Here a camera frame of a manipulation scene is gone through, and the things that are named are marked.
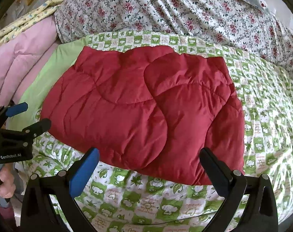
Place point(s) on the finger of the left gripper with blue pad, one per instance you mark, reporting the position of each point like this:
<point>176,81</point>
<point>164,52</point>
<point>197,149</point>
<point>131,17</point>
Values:
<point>16,109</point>

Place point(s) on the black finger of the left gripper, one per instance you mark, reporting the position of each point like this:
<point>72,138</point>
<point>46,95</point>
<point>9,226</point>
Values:
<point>38,128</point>

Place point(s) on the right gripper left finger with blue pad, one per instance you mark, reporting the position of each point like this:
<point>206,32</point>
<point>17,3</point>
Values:
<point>49,205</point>

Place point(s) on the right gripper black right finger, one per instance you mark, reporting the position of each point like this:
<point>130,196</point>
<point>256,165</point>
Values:
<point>260,213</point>

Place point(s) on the red quilted puffer jacket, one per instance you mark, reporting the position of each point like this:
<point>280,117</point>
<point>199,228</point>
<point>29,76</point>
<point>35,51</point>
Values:
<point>150,110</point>

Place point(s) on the person's left hand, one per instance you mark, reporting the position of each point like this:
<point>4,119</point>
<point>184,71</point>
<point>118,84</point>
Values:
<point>7,188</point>

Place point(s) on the pink quilted blanket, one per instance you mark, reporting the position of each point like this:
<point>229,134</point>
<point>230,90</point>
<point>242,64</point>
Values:
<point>22,58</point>

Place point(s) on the yellow floral folded cloth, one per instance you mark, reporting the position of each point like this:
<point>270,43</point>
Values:
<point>23,23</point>

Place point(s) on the floral rose bedsheet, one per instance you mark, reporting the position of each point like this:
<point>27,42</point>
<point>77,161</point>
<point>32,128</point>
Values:
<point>233,23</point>

